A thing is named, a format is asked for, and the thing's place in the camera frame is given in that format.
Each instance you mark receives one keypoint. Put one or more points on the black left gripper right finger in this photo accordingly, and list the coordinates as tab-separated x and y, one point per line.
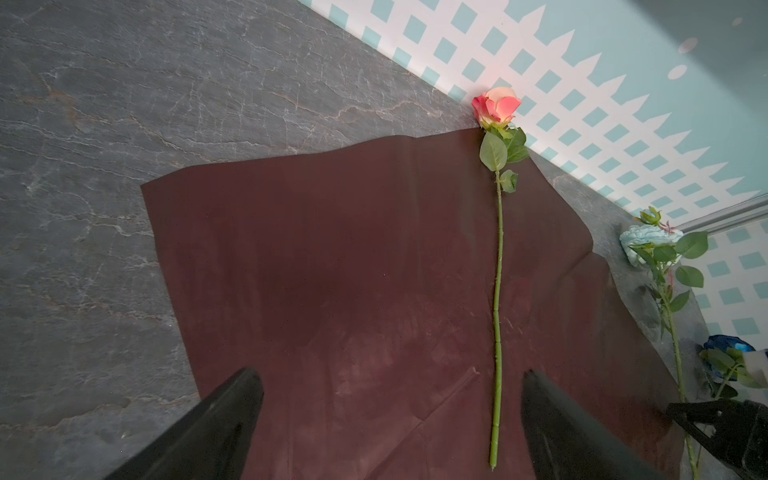
565	442

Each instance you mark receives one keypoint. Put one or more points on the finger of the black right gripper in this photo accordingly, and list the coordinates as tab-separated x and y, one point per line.
733	432

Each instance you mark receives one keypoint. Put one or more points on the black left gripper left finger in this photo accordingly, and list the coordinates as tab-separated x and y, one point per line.
211	441

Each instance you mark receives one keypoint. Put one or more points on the dark blue fake rose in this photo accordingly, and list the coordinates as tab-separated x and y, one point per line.
730	360

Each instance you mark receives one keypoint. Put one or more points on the light blue fake flower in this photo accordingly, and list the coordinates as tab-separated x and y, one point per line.
657	246

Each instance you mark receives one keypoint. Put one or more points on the dark red wrapping paper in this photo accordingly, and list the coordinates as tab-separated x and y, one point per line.
358	283

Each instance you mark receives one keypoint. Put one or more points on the pink orange fake rose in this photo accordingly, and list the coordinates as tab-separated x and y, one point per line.
501	145

